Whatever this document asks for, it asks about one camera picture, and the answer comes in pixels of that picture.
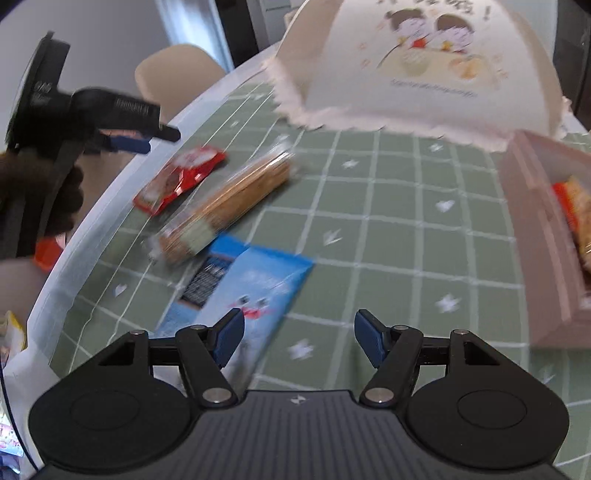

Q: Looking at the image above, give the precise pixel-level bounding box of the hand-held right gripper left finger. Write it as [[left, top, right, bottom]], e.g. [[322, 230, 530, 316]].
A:
[[97, 308, 246, 411]]

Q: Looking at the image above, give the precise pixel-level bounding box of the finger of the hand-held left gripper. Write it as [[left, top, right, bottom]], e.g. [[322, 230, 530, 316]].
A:
[[107, 92, 182, 142], [85, 129, 152, 156]]

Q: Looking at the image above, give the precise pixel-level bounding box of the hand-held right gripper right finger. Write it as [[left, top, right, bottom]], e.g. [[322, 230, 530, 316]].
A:
[[354, 309, 503, 408]]

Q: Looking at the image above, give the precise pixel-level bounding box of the small red white packet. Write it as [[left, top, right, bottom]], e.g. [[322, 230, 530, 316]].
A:
[[133, 145, 228, 217]]

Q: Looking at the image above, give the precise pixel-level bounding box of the blue snack packet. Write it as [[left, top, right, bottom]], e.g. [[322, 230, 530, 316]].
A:
[[154, 233, 315, 388]]

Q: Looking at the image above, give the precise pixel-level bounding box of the pale pink storage box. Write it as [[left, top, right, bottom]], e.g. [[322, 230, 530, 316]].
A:
[[501, 130, 591, 349]]

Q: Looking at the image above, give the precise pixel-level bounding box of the red snack packet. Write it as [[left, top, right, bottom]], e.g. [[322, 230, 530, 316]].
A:
[[551, 175, 591, 289]]

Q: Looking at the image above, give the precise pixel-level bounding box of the person's left hand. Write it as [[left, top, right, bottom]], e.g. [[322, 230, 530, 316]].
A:
[[0, 150, 85, 259]]

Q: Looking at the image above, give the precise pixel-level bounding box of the beige chair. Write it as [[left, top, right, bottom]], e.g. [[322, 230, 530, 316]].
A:
[[135, 44, 227, 121]]

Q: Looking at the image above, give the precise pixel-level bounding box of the green checked tablecloth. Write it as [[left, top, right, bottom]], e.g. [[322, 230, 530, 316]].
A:
[[28, 69, 591, 462]]

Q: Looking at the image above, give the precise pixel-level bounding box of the clear biscuit packet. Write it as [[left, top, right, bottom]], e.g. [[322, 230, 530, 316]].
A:
[[148, 143, 301, 266]]

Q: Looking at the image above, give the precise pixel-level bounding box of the orange red packet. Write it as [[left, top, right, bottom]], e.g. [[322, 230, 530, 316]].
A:
[[32, 237, 63, 273]]

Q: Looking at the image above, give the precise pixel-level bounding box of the yellow packet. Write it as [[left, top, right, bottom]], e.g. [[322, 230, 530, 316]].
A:
[[0, 310, 28, 365]]

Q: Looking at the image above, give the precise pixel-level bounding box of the cream cartoon-print food cover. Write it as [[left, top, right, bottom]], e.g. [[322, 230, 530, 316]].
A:
[[263, 0, 573, 151]]

